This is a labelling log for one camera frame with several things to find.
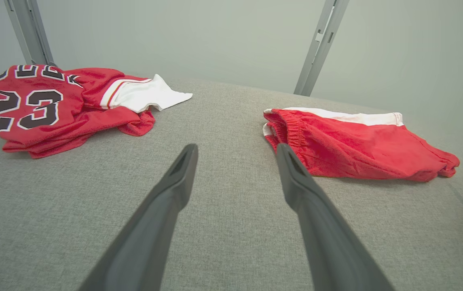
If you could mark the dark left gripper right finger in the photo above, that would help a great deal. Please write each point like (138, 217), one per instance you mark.
(324, 234)

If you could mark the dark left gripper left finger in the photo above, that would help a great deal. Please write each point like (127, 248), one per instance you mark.
(150, 226)

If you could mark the red shorts with white stripes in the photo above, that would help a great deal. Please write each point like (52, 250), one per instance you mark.
(356, 149)

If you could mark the red jersey with white sleeves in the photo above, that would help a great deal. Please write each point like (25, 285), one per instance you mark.
(73, 121)

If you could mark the grey double metal post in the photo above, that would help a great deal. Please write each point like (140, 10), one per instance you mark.
(318, 48)

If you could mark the grey slanted metal frame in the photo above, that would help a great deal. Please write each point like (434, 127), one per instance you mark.
(29, 32)

